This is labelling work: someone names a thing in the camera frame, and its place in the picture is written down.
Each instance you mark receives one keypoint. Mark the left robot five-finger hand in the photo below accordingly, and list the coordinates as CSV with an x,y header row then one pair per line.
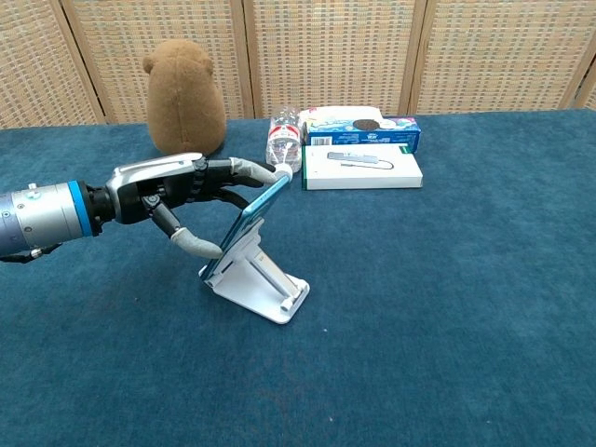
x,y
139,186

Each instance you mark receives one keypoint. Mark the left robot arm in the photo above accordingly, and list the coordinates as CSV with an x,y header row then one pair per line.
x,y
42,216

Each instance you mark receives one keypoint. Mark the white folding phone stand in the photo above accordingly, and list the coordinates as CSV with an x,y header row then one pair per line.
x,y
261,288

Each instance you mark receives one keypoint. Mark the brown plush toy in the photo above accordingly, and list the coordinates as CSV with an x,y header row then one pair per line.
x,y
186,102

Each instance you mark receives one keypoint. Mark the clear plastic water bottle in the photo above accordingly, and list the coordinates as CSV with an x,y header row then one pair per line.
x,y
283,139

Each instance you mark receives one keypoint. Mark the white pink tissue pack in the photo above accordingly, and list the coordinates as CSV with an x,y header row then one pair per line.
x,y
340,114

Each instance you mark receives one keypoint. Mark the white USB hub box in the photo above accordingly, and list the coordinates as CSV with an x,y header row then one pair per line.
x,y
363,170

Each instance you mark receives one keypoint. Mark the blue cookie box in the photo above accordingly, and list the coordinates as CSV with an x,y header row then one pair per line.
x,y
363,135

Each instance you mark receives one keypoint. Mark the woven wooden folding screen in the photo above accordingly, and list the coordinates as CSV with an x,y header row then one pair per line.
x,y
326,51

